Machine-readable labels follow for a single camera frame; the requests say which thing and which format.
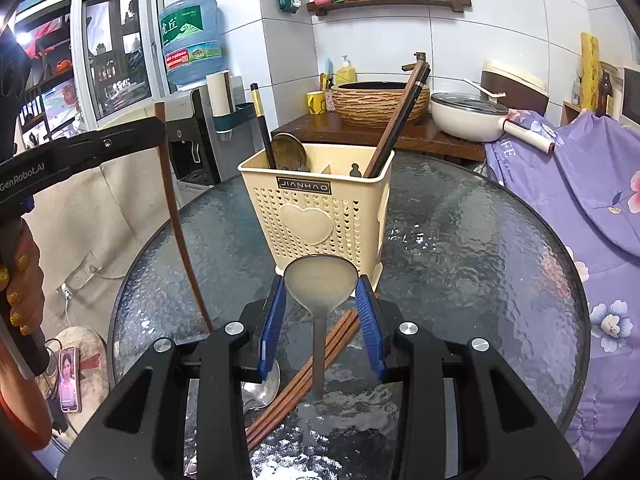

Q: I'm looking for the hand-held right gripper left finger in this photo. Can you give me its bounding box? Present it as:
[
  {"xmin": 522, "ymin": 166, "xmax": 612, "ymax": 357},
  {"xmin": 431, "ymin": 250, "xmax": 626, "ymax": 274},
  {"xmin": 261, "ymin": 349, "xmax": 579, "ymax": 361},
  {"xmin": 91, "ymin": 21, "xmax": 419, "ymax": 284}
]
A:
[{"xmin": 57, "ymin": 275, "xmax": 288, "ymax": 480}]

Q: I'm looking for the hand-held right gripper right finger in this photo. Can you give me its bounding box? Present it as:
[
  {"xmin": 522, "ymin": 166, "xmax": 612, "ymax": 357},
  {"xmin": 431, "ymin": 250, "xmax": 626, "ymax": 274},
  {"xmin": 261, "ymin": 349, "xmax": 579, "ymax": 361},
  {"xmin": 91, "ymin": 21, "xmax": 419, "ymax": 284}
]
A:
[{"xmin": 354, "ymin": 274, "xmax": 586, "ymax": 480}]

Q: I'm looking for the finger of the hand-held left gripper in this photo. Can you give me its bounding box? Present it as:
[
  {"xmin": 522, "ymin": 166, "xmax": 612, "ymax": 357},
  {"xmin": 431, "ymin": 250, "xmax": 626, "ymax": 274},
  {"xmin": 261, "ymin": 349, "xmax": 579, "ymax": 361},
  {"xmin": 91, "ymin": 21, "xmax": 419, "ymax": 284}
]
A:
[{"xmin": 50, "ymin": 119, "xmax": 167, "ymax": 181}]

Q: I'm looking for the bunch of brown chopsticks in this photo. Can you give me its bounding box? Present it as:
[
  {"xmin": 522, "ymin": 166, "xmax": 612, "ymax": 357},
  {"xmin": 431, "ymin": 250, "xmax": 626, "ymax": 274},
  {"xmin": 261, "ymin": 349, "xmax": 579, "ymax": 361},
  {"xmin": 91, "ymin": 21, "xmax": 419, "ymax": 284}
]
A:
[{"xmin": 245, "ymin": 309, "xmax": 361, "ymax": 453}]

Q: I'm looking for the matte grey spoon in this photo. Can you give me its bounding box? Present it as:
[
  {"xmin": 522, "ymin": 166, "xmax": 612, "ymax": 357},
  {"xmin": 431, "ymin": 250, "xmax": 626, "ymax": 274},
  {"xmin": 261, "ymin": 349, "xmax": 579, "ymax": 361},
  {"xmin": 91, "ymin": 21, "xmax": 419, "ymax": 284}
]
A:
[{"xmin": 283, "ymin": 255, "xmax": 360, "ymax": 403}]

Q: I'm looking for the reddish brown wooden chopstick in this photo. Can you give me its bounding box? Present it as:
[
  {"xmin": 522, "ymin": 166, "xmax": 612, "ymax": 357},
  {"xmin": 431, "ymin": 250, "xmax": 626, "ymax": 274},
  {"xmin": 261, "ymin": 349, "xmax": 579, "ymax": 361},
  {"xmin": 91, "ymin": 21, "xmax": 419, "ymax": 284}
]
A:
[{"xmin": 154, "ymin": 101, "xmax": 215, "ymax": 333}]

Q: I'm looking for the cream perforated utensil holder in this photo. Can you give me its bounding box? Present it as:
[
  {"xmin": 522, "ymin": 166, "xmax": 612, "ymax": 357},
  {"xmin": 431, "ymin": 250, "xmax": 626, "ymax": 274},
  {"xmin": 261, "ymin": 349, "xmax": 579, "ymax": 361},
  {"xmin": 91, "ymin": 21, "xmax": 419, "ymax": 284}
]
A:
[{"xmin": 237, "ymin": 142, "xmax": 396, "ymax": 281}]

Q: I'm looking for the dark-tipped brown wooden chopstick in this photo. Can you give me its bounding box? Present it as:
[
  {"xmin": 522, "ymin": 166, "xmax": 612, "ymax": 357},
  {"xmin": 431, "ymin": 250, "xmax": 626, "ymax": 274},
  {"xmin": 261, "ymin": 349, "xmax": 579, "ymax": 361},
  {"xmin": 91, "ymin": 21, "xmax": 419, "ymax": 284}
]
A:
[
  {"xmin": 362, "ymin": 62, "xmax": 425, "ymax": 178},
  {"xmin": 371, "ymin": 64, "xmax": 432, "ymax": 179},
  {"xmin": 250, "ymin": 82, "xmax": 277, "ymax": 171}
]

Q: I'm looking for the shiny steel spoon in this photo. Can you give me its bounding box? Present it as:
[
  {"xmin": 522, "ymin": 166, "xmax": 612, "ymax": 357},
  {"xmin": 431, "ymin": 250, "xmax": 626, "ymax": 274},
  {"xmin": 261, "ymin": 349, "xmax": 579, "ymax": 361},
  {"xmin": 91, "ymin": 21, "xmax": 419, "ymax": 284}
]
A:
[{"xmin": 270, "ymin": 132, "xmax": 310, "ymax": 173}]

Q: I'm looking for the person's left forearm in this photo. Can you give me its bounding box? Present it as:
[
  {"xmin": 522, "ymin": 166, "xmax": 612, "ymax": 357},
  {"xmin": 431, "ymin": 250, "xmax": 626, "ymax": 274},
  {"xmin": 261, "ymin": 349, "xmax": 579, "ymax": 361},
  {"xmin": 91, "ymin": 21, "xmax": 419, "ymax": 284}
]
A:
[{"xmin": 0, "ymin": 337, "xmax": 53, "ymax": 453}]

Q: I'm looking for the person's left hand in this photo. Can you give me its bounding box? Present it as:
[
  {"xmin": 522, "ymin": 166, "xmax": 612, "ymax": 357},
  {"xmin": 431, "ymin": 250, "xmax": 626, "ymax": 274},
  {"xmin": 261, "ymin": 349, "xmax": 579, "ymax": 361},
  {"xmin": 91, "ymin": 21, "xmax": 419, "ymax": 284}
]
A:
[{"xmin": 0, "ymin": 220, "xmax": 43, "ymax": 338}]

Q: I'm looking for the grey water dispenser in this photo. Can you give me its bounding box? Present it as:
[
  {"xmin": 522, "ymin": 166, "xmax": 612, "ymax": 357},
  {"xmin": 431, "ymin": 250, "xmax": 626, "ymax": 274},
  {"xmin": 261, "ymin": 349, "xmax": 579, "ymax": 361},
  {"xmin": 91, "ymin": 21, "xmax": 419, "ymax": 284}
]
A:
[{"xmin": 162, "ymin": 85, "xmax": 241, "ymax": 193}]

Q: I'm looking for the sliding window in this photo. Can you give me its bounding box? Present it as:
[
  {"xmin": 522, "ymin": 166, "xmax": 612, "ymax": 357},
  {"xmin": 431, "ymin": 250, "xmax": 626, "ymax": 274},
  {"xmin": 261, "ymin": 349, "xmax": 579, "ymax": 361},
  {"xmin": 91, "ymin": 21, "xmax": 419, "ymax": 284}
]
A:
[{"xmin": 12, "ymin": 0, "xmax": 168, "ymax": 153}]

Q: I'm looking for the white paper cup tube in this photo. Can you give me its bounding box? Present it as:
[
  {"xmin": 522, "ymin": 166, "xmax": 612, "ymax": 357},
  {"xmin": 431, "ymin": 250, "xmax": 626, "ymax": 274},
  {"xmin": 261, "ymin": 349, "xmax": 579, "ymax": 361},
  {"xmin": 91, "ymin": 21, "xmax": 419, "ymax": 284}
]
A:
[{"xmin": 206, "ymin": 71, "xmax": 233, "ymax": 113}]

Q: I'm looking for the blue water dispenser bottle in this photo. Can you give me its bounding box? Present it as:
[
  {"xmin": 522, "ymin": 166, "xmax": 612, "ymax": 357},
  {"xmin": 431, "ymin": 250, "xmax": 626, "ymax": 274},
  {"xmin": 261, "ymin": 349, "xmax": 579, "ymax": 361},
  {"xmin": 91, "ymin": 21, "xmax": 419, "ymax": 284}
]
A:
[{"xmin": 157, "ymin": 0, "xmax": 226, "ymax": 88}]

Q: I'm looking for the round beige cushion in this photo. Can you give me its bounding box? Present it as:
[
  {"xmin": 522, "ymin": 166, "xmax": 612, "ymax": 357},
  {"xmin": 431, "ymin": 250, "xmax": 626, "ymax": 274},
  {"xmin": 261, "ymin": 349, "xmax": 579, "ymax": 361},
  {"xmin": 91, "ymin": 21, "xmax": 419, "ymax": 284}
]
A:
[{"xmin": 44, "ymin": 325, "xmax": 112, "ymax": 428}]

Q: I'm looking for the smartphone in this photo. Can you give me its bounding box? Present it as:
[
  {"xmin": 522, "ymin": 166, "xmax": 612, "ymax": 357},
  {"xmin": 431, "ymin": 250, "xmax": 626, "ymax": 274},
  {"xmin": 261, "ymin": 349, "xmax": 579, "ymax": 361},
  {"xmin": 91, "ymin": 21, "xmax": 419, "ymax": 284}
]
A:
[{"xmin": 57, "ymin": 346, "xmax": 82, "ymax": 413}]

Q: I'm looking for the woven pattern wash basin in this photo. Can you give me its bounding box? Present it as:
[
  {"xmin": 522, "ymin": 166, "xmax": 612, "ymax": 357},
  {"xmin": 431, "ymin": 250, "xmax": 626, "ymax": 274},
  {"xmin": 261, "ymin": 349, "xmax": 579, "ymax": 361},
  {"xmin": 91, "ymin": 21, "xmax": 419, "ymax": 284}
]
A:
[{"xmin": 331, "ymin": 81, "xmax": 431, "ymax": 128}]

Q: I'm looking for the purple floral cloth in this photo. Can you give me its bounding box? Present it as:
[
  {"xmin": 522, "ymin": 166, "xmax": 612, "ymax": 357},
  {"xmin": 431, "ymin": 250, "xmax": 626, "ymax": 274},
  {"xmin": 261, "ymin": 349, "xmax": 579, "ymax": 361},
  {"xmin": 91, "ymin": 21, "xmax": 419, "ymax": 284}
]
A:
[{"xmin": 482, "ymin": 109, "xmax": 640, "ymax": 461}]

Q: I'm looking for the glass pan lid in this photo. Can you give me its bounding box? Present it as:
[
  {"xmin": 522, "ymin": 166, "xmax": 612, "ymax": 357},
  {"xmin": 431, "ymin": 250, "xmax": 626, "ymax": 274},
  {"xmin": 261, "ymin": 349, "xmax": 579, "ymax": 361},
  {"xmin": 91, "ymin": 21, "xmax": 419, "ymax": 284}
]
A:
[{"xmin": 431, "ymin": 91, "xmax": 508, "ymax": 116}]

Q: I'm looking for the yellow dish soap bottle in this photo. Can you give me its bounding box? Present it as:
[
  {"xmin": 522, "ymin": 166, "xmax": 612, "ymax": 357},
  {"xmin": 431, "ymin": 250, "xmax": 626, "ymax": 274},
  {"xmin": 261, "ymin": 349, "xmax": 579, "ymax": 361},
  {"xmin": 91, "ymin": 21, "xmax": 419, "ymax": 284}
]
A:
[{"xmin": 334, "ymin": 55, "xmax": 358, "ymax": 86}]

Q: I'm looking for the white rice paddle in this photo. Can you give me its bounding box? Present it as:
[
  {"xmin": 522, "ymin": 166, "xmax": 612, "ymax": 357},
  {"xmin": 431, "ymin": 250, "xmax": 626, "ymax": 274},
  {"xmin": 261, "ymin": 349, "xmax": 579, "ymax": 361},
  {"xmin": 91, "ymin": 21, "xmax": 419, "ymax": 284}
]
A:
[{"xmin": 462, "ymin": 77, "xmax": 507, "ymax": 102}]

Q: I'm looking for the bronze faucet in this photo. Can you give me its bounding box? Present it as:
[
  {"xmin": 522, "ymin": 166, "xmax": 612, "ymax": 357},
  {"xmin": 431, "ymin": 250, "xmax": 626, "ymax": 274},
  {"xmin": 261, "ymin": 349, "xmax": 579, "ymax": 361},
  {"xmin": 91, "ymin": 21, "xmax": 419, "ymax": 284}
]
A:
[{"xmin": 401, "ymin": 52, "xmax": 431, "ymax": 73}]

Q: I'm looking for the brown white rice cooker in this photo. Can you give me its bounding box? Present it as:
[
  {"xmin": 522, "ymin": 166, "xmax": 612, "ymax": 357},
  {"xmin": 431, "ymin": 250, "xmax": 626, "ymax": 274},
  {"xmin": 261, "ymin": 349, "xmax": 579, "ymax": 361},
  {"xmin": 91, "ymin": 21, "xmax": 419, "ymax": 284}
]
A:
[{"xmin": 480, "ymin": 58, "xmax": 547, "ymax": 111}]

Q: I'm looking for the small wooden box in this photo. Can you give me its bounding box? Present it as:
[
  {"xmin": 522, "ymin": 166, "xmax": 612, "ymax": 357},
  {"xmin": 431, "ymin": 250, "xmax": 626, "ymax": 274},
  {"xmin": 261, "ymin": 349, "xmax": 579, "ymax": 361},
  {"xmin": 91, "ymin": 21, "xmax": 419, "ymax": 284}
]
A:
[{"xmin": 560, "ymin": 100, "xmax": 583, "ymax": 128}]

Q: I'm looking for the brown glass bottle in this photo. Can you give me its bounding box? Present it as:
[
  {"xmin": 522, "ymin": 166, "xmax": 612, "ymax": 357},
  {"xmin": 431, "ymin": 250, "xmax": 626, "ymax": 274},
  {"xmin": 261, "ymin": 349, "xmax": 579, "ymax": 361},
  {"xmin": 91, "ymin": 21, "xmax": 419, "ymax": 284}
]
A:
[{"xmin": 597, "ymin": 67, "xmax": 615, "ymax": 116}]

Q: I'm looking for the yellow roll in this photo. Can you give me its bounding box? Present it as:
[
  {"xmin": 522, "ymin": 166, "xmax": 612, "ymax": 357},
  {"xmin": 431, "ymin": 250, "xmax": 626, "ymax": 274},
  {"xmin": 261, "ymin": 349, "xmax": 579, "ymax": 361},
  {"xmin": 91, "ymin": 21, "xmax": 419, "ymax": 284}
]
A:
[{"xmin": 580, "ymin": 31, "xmax": 601, "ymax": 111}]

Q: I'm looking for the white microwave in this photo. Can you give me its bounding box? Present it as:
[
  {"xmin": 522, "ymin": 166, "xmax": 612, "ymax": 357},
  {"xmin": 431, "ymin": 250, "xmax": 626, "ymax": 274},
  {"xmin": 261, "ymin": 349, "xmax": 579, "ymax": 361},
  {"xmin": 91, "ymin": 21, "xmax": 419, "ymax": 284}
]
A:
[{"xmin": 620, "ymin": 65, "xmax": 640, "ymax": 126}]

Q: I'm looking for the steel spoon patterned handle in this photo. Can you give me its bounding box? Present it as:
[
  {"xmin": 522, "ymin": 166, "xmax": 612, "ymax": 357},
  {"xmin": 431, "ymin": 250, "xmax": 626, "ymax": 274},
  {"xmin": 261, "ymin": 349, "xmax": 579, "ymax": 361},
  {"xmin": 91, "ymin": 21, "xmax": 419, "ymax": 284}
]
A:
[{"xmin": 184, "ymin": 357, "xmax": 282, "ymax": 478}]

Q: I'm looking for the white wall socket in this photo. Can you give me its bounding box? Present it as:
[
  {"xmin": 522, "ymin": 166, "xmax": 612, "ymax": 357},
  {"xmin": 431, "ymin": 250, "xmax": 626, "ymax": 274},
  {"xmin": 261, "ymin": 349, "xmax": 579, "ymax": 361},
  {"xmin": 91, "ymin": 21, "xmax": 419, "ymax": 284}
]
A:
[{"xmin": 67, "ymin": 252, "xmax": 101, "ymax": 286}]

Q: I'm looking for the white pan with handle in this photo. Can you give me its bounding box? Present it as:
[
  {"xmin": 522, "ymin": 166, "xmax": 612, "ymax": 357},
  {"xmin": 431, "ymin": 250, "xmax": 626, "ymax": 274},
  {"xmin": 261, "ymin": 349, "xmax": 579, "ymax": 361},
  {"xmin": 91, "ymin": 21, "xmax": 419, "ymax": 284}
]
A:
[{"xmin": 430, "ymin": 91, "xmax": 556, "ymax": 156}]

